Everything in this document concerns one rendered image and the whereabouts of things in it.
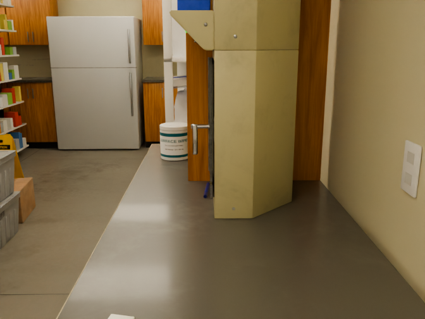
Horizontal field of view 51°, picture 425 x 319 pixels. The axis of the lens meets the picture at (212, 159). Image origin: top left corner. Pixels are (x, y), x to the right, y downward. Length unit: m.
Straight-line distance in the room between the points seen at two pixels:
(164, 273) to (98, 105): 5.38
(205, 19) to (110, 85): 5.08
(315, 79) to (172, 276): 0.91
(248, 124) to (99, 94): 5.14
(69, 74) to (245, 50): 5.26
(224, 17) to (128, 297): 0.72
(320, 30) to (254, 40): 0.46
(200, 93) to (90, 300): 0.88
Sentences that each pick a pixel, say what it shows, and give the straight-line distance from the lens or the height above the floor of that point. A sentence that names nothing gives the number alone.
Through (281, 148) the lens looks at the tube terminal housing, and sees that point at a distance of 1.34.
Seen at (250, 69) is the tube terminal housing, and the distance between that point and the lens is 1.20.
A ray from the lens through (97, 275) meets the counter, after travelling 1.02.
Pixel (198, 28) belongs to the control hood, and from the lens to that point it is 1.19.
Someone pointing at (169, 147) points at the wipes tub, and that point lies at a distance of 1.91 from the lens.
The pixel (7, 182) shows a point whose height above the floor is 0.44.
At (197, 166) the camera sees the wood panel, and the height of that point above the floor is 0.99.
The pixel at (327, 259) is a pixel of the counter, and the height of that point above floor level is 0.94.
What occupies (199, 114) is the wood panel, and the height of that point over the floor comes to 1.19.
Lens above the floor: 1.42
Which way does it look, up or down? 14 degrees down
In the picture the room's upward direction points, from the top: straight up
